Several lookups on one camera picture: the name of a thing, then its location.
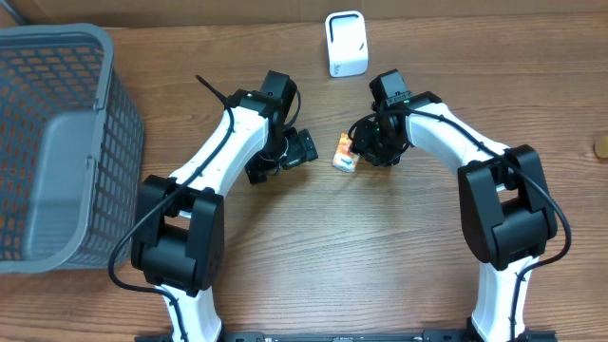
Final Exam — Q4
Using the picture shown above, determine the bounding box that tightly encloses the Kleenex tissue pack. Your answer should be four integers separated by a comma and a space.
332, 133, 360, 173

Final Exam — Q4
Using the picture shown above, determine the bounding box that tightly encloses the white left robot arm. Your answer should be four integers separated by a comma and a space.
130, 71, 318, 341

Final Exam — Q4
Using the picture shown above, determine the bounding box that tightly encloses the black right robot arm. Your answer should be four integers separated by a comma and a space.
349, 69, 557, 341

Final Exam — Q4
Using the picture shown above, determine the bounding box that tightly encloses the white barcode scanner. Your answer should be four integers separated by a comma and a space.
325, 10, 369, 78

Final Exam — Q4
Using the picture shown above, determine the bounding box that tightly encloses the grey plastic basket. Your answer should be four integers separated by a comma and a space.
1, 24, 144, 274

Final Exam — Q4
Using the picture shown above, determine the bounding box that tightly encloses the gold tube cap at edge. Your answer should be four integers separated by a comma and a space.
593, 135, 608, 160

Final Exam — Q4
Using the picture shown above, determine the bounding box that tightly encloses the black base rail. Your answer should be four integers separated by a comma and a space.
133, 329, 559, 342

